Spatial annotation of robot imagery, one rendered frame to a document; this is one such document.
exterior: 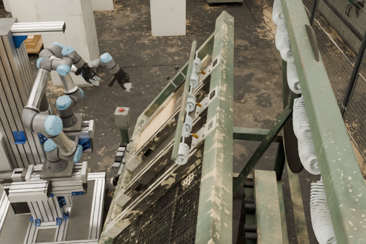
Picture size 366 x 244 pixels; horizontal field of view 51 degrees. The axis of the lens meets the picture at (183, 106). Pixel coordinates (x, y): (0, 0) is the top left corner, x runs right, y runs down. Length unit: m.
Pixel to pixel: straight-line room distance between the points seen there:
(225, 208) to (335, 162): 0.47
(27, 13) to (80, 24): 2.12
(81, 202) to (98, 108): 1.71
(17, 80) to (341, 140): 2.03
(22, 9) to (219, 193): 5.94
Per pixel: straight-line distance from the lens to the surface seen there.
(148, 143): 2.81
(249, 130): 3.57
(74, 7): 5.05
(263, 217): 1.65
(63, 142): 2.63
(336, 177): 1.30
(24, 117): 2.50
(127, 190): 2.70
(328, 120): 1.51
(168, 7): 6.59
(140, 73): 5.80
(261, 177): 1.79
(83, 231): 3.62
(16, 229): 3.81
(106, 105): 5.21
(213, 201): 1.53
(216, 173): 1.63
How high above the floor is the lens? 3.10
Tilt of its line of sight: 37 degrees down
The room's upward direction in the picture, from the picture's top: straight up
